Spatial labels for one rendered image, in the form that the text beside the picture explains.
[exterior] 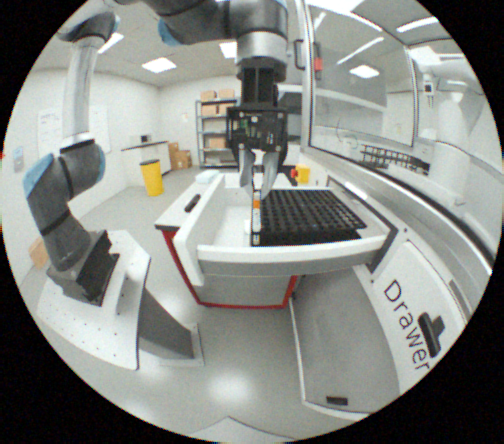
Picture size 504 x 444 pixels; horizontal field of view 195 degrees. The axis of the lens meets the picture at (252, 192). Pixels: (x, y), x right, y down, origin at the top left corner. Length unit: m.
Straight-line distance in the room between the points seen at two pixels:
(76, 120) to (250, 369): 1.22
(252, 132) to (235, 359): 1.06
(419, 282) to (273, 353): 0.91
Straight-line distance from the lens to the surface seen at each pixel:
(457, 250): 0.25
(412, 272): 0.27
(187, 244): 0.20
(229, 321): 1.11
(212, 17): 0.26
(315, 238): 0.29
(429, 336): 0.23
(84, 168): 0.45
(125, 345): 0.37
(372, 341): 0.42
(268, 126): 0.18
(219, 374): 1.07
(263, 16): 0.24
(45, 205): 0.41
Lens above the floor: 1.05
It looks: 24 degrees down
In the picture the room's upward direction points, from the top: straight up
